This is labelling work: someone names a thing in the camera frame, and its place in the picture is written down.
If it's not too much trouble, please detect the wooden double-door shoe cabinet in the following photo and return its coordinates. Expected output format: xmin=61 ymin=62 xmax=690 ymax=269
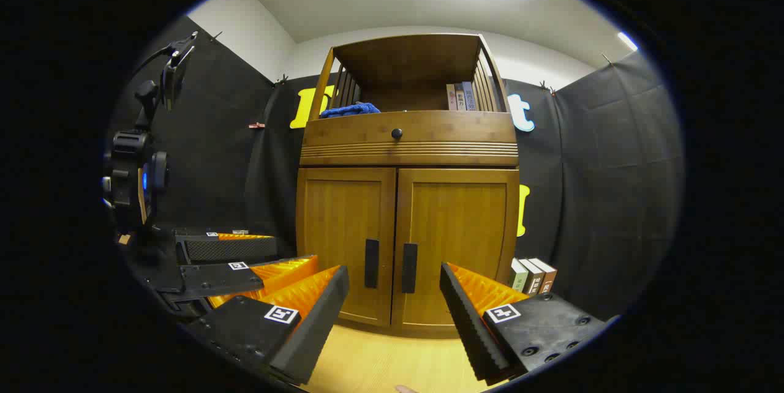
xmin=295 ymin=33 xmax=521 ymax=339

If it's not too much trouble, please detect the wooden shoe cabinet door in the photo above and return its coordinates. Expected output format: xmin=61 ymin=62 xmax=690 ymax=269
xmin=392 ymin=168 xmax=520 ymax=335
xmin=296 ymin=168 xmax=397 ymax=328

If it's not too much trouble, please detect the reddish brown book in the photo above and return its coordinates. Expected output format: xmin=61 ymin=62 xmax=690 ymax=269
xmin=528 ymin=258 xmax=557 ymax=294

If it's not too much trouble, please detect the black backdrop cloth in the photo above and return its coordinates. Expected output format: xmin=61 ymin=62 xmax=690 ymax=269
xmin=104 ymin=13 xmax=685 ymax=320

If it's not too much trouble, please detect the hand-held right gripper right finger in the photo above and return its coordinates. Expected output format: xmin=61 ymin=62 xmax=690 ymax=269
xmin=439 ymin=261 xmax=607 ymax=384

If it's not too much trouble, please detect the wooden cabinet drawer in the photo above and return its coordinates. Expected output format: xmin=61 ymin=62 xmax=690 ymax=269
xmin=300 ymin=110 xmax=519 ymax=166

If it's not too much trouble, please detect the blue cloth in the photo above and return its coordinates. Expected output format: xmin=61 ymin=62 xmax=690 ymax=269
xmin=319 ymin=102 xmax=381 ymax=119

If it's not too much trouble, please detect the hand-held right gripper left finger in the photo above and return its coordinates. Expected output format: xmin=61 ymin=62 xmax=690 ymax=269
xmin=184 ymin=264 xmax=350 ymax=386

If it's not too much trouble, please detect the green and white book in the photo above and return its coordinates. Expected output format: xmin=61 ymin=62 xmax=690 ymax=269
xmin=510 ymin=258 xmax=529 ymax=293

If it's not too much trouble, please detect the black door handle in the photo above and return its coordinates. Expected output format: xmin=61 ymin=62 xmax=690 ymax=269
xmin=402 ymin=243 xmax=418 ymax=294
xmin=364 ymin=239 xmax=380 ymax=289

